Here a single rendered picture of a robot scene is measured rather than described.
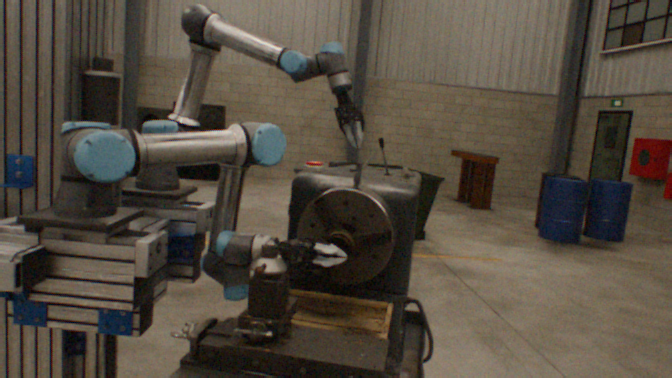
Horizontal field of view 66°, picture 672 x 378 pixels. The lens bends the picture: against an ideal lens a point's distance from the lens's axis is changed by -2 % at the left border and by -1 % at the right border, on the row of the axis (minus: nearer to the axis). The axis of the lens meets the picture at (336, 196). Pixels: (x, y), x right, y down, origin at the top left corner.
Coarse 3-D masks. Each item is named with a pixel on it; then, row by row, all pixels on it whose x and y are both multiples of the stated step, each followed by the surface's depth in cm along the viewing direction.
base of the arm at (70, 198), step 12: (60, 180) 128; (72, 180) 126; (84, 180) 127; (60, 192) 128; (72, 192) 126; (84, 192) 127; (96, 192) 128; (108, 192) 132; (60, 204) 126; (72, 204) 126; (84, 204) 126; (96, 204) 129; (108, 204) 131; (60, 216) 126; (72, 216) 126; (84, 216) 126; (96, 216) 128; (108, 216) 131
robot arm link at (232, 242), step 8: (224, 232) 147; (232, 232) 147; (240, 232) 147; (224, 240) 145; (232, 240) 144; (240, 240) 144; (248, 240) 144; (216, 248) 145; (224, 248) 144; (232, 248) 144; (240, 248) 144; (248, 248) 143; (224, 256) 146; (232, 256) 144; (240, 256) 145; (248, 256) 144; (240, 264) 145
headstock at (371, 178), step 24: (312, 168) 201; (336, 168) 211; (384, 168) 230; (312, 192) 183; (384, 192) 179; (408, 192) 178; (408, 216) 178; (288, 240) 188; (408, 240) 180; (408, 264) 182; (360, 288) 185; (384, 288) 183; (408, 288) 184
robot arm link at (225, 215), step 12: (228, 168) 153; (240, 168) 153; (228, 180) 153; (240, 180) 155; (228, 192) 153; (240, 192) 156; (216, 204) 155; (228, 204) 154; (216, 216) 155; (228, 216) 154; (216, 228) 155; (228, 228) 155; (216, 240) 155; (216, 252) 155; (204, 264) 158; (216, 264) 153
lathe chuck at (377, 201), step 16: (336, 192) 166; (352, 192) 165; (368, 192) 170; (336, 208) 167; (352, 208) 166; (368, 208) 165; (384, 208) 166; (304, 224) 169; (320, 224) 168; (352, 224) 166; (368, 224) 165; (384, 224) 164; (352, 256) 168; (368, 256) 167; (384, 256) 166; (336, 272) 169; (352, 272) 169; (368, 272) 167
